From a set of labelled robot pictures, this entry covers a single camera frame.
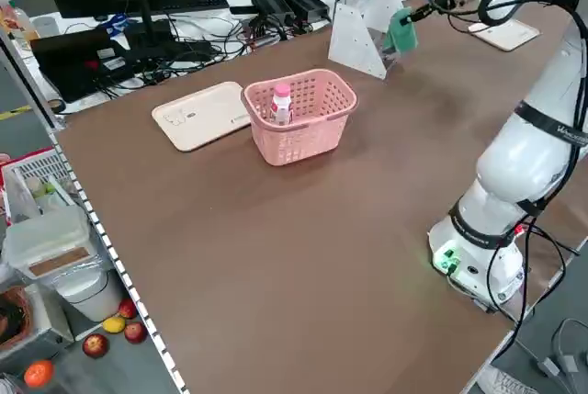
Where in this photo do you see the black keyboard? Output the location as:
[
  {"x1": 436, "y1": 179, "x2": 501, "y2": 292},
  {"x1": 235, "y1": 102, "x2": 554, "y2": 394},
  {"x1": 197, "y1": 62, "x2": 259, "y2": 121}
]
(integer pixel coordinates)
[{"x1": 123, "y1": 0, "x2": 232, "y2": 17}]

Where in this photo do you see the clear drink bottle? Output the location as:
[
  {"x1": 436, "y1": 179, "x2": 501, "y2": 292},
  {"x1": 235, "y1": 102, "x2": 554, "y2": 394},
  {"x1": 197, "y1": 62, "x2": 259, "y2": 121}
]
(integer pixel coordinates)
[{"x1": 0, "y1": 0, "x2": 41, "y2": 44}]

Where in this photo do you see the black laptop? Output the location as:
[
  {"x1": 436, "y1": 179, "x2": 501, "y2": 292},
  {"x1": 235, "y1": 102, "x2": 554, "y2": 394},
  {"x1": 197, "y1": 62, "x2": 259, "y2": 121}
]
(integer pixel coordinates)
[{"x1": 28, "y1": 28, "x2": 141, "y2": 105}]

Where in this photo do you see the red apple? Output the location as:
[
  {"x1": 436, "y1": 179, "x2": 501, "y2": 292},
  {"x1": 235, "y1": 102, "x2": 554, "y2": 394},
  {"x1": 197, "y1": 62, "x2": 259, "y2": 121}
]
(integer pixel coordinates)
[
  {"x1": 118, "y1": 298, "x2": 139, "y2": 321},
  {"x1": 81, "y1": 332, "x2": 111, "y2": 360},
  {"x1": 123, "y1": 321, "x2": 149, "y2": 345}
]

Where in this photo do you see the green fleece cloth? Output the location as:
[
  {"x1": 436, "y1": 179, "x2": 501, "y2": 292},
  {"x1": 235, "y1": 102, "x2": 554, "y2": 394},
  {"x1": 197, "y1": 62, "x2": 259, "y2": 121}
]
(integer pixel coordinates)
[{"x1": 383, "y1": 6, "x2": 420, "y2": 55}]

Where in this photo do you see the translucent storage box with lid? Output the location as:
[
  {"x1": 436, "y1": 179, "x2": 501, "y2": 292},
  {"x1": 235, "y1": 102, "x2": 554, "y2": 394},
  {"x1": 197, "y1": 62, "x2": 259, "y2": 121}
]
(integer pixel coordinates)
[{"x1": 3, "y1": 203, "x2": 96, "y2": 281}]

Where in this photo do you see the yellow lemon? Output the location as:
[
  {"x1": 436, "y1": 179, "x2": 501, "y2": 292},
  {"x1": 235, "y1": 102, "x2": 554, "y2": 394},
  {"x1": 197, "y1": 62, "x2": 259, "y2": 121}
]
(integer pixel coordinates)
[{"x1": 101, "y1": 315, "x2": 127, "y2": 334}]

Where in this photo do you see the white plastic crate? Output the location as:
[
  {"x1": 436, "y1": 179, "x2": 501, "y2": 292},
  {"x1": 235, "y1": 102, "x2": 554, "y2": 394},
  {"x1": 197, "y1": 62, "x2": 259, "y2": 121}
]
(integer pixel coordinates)
[{"x1": 1, "y1": 147, "x2": 79, "y2": 225}]

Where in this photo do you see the grey floor cable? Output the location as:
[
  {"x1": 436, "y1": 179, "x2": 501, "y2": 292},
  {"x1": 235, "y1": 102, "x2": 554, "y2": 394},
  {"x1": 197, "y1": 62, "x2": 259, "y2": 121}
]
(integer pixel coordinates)
[{"x1": 535, "y1": 318, "x2": 588, "y2": 382}]

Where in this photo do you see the white bottle with pink cap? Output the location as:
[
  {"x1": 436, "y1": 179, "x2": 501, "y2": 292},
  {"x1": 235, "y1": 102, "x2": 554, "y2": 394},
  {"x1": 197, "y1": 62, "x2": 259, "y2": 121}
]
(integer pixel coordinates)
[{"x1": 269, "y1": 83, "x2": 296, "y2": 128}]

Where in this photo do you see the clear acrylic stepped shelf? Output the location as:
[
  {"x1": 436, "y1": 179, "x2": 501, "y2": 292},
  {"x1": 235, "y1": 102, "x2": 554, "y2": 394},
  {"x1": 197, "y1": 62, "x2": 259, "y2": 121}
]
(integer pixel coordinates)
[{"x1": 326, "y1": 0, "x2": 415, "y2": 81}]

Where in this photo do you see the black ribbed power supply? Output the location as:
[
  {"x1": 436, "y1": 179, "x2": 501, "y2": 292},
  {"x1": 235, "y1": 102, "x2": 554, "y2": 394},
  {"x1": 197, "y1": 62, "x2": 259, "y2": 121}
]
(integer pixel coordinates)
[
  {"x1": 277, "y1": 0, "x2": 332, "y2": 22},
  {"x1": 250, "y1": 0, "x2": 296, "y2": 24}
]

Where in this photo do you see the brown wicker basket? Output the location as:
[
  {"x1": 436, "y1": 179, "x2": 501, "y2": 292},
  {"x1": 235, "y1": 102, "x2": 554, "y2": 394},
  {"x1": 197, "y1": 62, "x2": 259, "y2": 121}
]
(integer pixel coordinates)
[{"x1": 0, "y1": 286, "x2": 37, "y2": 352}]

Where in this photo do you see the black arm base cable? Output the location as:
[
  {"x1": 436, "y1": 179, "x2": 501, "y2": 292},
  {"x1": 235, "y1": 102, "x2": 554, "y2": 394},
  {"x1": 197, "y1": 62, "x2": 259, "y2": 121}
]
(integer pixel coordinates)
[
  {"x1": 518, "y1": 219, "x2": 581, "y2": 322},
  {"x1": 485, "y1": 223, "x2": 534, "y2": 322}
]

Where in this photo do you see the orange fruit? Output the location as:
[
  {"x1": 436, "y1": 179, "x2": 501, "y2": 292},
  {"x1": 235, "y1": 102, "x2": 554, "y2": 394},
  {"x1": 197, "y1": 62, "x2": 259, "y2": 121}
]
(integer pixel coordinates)
[{"x1": 23, "y1": 359, "x2": 56, "y2": 389}]

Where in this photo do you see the grey cup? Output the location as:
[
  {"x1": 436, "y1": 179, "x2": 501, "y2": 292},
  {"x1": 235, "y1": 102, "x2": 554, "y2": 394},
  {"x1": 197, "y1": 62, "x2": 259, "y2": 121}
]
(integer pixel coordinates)
[{"x1": 32, "y1": 16, "x2": 58, "y2": 39}]

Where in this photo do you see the white bucket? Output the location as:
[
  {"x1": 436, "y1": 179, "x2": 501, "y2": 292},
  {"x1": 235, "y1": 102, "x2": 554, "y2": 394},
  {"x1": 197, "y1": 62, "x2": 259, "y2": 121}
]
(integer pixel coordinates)
[{"x1": 54, "y1": 268, "x2": 124, "y2": 323}]

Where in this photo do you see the beige tray with rabbit print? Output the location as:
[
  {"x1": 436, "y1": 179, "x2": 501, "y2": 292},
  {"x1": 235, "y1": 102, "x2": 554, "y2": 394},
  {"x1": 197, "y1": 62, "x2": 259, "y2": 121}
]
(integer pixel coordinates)
[
  {"x1": 467, "y1": 17, "x2": 543, "y2": 52},
  {"x1": 151, "y1": 81, "x2": 254, "y2": 153}
]

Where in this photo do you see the pink perforated plastic basket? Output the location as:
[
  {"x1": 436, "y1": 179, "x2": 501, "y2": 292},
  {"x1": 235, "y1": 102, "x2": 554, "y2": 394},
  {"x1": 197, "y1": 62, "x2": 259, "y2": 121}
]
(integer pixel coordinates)
[{"x1": 241, "y1": 68, "x2": 359, "y2": 167}]

